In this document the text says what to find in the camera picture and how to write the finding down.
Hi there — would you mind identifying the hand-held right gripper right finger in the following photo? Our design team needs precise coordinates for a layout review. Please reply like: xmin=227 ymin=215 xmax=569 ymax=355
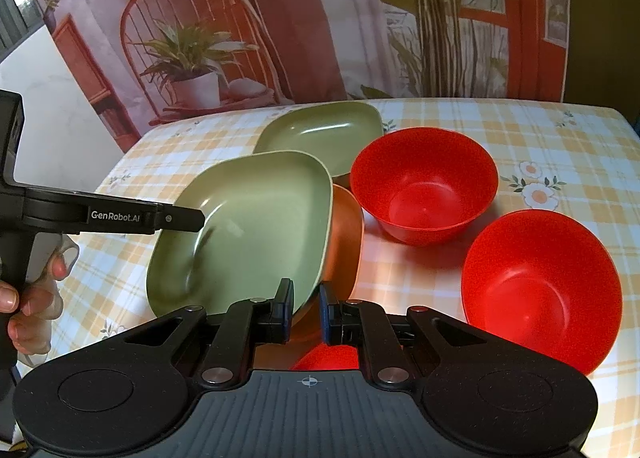
xmin=319 ymin=282 xmax=502 ymax=386

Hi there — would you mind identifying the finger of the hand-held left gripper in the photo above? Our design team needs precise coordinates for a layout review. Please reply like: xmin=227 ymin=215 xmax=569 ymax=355
xmin=159 ymin=204 xmax=206 ymax=233

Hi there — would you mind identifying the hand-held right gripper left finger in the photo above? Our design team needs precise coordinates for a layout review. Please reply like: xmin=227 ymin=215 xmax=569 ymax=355
xmin=123 ymin=278 xmax=296 ymax=386

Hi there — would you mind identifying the red bowl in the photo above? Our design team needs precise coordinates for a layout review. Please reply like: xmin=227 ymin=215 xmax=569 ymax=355
xmin=460 ymin=209 xmax=624 ymax=376
xmin=349 ymin=127 xmax=499 ymax=245
xmin=290 ymin=343 xmax=362 ymax=372

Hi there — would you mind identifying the green square plate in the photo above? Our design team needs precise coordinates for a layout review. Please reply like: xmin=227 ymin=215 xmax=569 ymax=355
xmin=146 ymin=150 xmax=335 ymax=319
xmin=252 ymin=100 xmax=385 ymax=179

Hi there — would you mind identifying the orange square plate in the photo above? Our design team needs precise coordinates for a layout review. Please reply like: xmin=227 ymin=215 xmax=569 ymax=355
xmin=292 ymin=183 xmax=366 ymax=333

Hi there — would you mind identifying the person's left hand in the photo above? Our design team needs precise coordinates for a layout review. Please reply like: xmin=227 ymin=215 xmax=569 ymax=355
xmin=0 ymin=258 xmax=68 ymax=367

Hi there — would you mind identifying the printed backdrop cloth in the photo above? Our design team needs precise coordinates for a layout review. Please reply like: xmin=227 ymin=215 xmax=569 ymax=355
xmin=14 ymin=0 xmax=572 ymax=155

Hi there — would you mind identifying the checked floral tablecloth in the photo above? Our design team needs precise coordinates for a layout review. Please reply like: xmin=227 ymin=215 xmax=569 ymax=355
xmin=47 ymin=98 xmax=640 ymax=458

